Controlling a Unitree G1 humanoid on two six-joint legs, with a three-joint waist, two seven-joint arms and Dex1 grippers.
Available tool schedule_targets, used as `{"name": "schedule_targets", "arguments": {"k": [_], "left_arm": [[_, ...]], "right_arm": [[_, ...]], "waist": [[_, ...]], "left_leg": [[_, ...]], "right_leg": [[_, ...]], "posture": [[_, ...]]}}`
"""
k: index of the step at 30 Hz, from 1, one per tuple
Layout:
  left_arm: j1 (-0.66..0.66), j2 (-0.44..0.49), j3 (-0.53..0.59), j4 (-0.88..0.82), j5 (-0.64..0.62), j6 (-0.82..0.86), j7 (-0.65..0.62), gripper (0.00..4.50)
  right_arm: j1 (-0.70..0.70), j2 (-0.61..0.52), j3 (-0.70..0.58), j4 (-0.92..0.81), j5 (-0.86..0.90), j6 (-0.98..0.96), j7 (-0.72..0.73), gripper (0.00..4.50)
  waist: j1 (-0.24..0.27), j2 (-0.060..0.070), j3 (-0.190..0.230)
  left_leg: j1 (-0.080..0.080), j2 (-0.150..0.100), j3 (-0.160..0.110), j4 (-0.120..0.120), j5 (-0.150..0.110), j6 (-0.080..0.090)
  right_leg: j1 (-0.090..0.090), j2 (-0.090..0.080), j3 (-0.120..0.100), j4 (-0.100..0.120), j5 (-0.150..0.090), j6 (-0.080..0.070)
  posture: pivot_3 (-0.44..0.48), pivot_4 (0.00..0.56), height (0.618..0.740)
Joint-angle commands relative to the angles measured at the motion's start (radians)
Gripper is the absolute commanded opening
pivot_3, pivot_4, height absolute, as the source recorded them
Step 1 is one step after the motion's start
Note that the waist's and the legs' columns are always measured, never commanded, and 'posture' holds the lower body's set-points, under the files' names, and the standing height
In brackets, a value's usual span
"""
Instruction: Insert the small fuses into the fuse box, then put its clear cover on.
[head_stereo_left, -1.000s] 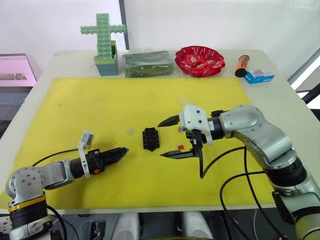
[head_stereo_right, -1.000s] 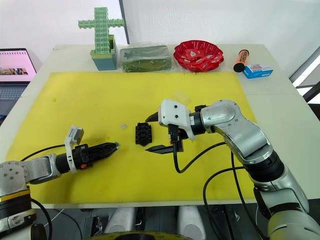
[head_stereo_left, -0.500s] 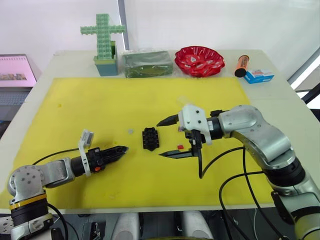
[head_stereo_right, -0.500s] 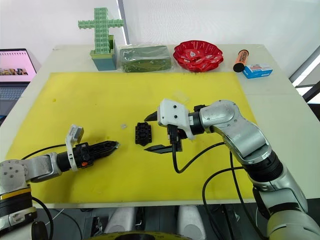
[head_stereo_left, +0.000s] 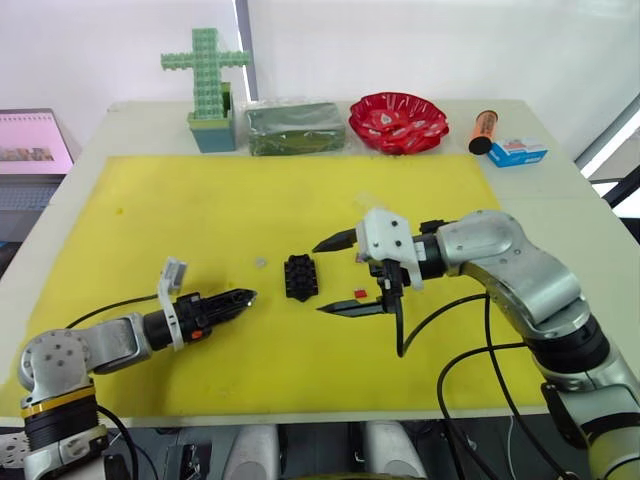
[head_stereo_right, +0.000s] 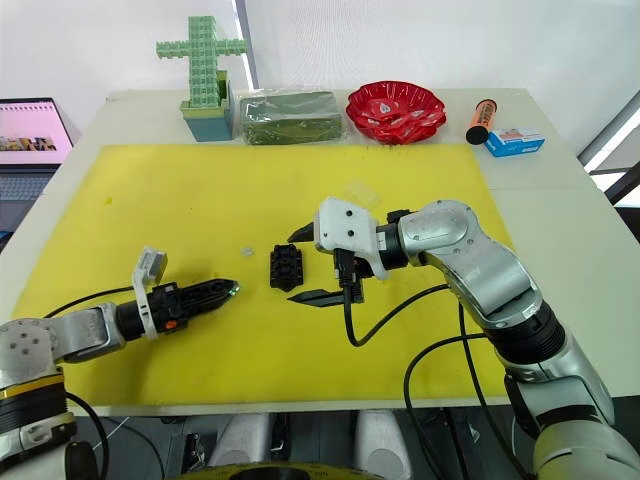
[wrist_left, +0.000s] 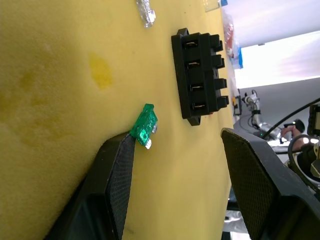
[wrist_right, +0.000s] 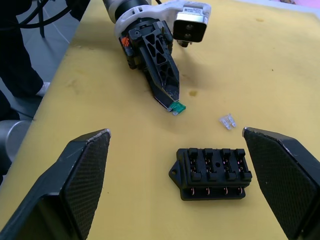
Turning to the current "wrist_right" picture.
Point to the silver robot body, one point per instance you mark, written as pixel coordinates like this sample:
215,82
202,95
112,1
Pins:
12,140

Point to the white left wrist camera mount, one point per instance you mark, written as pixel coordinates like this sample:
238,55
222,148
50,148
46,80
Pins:
160,10

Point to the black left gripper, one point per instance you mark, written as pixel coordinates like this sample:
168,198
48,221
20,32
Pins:
131,50

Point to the small clear fuse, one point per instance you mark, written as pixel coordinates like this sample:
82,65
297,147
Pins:
228,121

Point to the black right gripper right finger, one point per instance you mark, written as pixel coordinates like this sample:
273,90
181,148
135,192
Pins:
287,180

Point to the white shoe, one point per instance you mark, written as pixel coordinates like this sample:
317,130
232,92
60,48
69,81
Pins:
43,89

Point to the small green fuse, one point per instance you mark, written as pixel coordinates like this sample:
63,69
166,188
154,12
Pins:
178,107

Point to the black fuse box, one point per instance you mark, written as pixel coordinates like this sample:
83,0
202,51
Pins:
212,185

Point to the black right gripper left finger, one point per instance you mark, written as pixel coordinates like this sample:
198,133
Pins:
75,180

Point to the yellow foam mat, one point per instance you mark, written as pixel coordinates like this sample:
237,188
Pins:
225,75

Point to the person in dark trousers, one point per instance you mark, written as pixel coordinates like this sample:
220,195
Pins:
15,62

